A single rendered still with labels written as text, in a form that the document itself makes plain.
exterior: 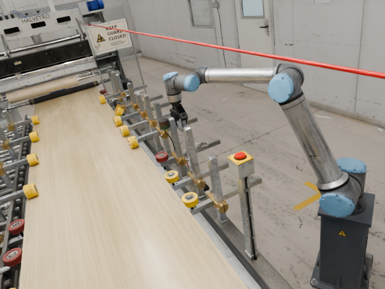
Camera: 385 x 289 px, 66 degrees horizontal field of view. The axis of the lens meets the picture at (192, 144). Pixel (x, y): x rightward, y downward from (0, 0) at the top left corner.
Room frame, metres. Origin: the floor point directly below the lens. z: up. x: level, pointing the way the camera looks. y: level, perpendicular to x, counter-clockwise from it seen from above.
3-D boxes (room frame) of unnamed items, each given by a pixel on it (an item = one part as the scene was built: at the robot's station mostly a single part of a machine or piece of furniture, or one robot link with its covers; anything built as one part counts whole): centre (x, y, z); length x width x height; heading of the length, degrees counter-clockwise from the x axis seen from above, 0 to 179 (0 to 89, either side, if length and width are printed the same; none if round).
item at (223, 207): (1.19, -0.07, 0.82); 0.13 x 0.06 x 0.05; 20
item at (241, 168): (0.93, -0.16, 1.18); 0.07 x 0.07 x 0.08; 20
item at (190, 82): (1.67, -0.04, 1.32); 0.12 x 0.12 x 0.09; 48
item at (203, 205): (1.23, -0.12, 0.82); 0.43 x 0.03 x 0.04; 110
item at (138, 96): (2.35, 0.35, 0.88); 0.03 x 0.03 x 0.48; 20
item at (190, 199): (1.16, 0.07, 0.85); 0.08 x 0.08 x 0.11
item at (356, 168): (1.22, -0.77, 0.79); 0.17 x 0.15 x 0.18; 138
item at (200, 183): (1.43, 0.02, 0.82); 0.13 x 0.06 x 0.05; 20
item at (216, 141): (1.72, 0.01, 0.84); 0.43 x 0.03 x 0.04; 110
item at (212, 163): (1.17, -0.07, 0.87); 0.03 x 0.03 x 0.48; 20
